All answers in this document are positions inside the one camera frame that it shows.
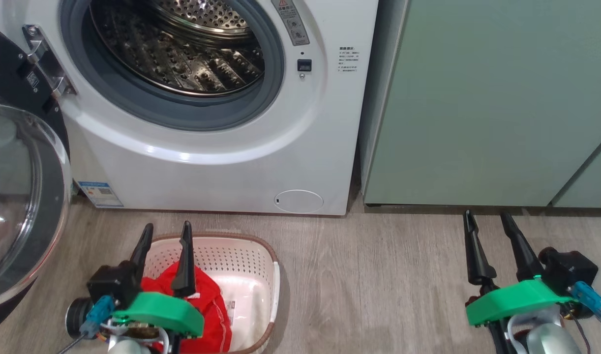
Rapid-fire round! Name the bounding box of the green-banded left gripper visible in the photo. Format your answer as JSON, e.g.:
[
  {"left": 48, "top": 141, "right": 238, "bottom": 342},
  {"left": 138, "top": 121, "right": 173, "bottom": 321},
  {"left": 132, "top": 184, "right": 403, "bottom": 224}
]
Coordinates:
[{"left": 66, "top": 221, "right": 204, "bottom": 354}]

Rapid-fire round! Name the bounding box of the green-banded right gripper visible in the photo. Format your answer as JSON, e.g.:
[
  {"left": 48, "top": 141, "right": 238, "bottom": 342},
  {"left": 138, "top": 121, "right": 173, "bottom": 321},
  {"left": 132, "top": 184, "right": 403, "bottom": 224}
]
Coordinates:
[{"left": 463, "top": 210, "right": 576, "bottom": 354}]

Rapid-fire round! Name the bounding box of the red garment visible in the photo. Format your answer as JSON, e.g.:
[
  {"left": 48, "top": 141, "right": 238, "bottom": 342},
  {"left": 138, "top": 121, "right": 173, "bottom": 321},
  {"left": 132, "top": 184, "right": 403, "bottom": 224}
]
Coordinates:
[
  {"left": 141, "top": 263, "right": 183, "bottom": 298},
  {"left": 153, "top": 265, "right": 232, "bottom": 354}
]

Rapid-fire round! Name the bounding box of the washing machine glass door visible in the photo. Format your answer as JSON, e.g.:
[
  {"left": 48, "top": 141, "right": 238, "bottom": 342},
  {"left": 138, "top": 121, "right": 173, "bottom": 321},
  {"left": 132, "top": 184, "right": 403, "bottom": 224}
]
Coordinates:
[{"left": 0, "top": 22, "right": 72, "bottom": 340}]

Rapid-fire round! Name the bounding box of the white front-load washing machine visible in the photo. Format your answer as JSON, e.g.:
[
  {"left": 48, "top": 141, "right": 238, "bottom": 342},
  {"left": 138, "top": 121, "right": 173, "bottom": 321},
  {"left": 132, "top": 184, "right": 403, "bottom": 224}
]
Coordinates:
[{"left": 0, "top": 0, "right": 380, "bottom": 216}]

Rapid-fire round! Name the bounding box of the steel perforated washer drum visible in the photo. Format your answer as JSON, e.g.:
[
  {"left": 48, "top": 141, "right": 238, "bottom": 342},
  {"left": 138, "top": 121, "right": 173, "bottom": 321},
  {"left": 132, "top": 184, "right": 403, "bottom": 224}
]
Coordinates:
[{"left": 89, "top": 0, "right": 266, "bottom": 97}]

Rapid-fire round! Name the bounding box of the metal washer door hinge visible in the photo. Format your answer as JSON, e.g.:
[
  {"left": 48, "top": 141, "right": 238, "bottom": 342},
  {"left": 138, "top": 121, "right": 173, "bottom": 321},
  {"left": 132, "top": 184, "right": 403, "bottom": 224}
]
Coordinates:
[{"left": 22, "top": 25, "right": 77, "bottom": 96}]

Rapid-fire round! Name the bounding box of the cream perforated laundry basket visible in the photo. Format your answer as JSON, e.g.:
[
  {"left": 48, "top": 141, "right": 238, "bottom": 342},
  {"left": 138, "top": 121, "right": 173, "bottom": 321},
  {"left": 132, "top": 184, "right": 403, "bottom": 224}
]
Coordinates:
[{"left": 133, "top": 233, "right": 281, "bottom": 354}]

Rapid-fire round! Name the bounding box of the blue energy label sticker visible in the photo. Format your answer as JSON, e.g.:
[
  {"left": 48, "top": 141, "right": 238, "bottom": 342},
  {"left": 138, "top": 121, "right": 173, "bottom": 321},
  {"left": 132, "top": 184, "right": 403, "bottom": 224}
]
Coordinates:
[{"left": 77, "top": 181, "right": 124, "bottom": 208}]

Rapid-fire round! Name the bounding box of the round white filter cover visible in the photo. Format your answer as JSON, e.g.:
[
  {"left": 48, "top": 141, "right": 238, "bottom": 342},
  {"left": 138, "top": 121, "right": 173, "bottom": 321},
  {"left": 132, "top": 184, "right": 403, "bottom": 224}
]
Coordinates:
[{"left": 274, "top": 189, "right": 324, "bottom": 214}]

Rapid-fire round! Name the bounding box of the wide green cabinet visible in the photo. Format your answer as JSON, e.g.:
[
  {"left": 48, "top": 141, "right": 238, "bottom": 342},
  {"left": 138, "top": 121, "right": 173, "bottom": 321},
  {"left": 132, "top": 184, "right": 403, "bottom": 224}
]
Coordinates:
[{"left": 360, "top": 0, "right": 601, "bottom": 207}]

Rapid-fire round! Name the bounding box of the grey warning sticker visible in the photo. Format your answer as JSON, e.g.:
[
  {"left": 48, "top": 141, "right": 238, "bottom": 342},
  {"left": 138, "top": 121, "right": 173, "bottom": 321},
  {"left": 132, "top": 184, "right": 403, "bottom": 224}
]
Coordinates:
[{"left": 271, "top": 0, "right": 311, "bottom": 46}]

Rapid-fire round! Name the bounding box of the blue-plug left camera cable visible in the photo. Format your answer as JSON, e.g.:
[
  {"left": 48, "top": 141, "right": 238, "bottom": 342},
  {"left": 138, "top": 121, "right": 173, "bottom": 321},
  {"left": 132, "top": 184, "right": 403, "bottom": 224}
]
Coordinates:
[{"left": 57, "top": 295, "right": 115, "bottom": 354}]

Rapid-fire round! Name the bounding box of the blue-plug camera cable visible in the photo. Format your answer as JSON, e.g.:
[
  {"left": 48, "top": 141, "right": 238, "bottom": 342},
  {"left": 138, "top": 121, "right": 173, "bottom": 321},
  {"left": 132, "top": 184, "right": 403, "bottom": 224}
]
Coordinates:
[
  {"left": 57, "top": 295, "right": 115, "bottom": 354},
  {"left": 569, "top": 281, "right": 601, "bottom": 327}
]

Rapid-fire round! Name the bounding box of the blue-plug right camera cable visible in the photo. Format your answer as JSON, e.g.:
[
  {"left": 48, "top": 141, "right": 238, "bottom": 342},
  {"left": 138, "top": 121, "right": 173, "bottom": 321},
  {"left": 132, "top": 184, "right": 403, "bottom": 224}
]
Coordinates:
[{"left": 569, "top": 281, "right": 601, "bottom": 327}]

